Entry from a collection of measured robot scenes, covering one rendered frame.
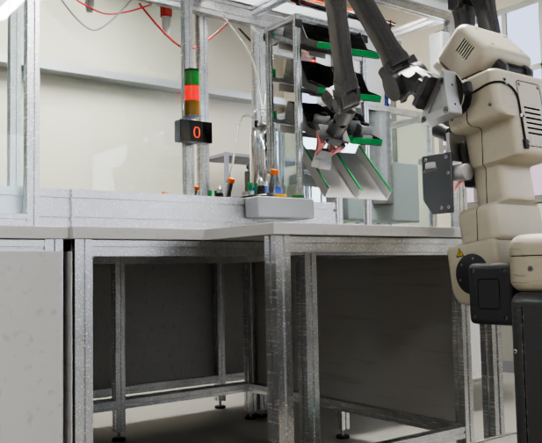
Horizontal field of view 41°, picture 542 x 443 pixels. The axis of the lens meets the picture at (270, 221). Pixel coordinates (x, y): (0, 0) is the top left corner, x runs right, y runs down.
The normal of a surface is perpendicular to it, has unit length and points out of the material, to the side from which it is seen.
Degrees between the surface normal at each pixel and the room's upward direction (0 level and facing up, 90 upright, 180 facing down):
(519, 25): 90
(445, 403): 90
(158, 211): 90
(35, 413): 90
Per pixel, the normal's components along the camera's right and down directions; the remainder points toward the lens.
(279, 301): 0.59, -0.07
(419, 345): -0.80, -0.03
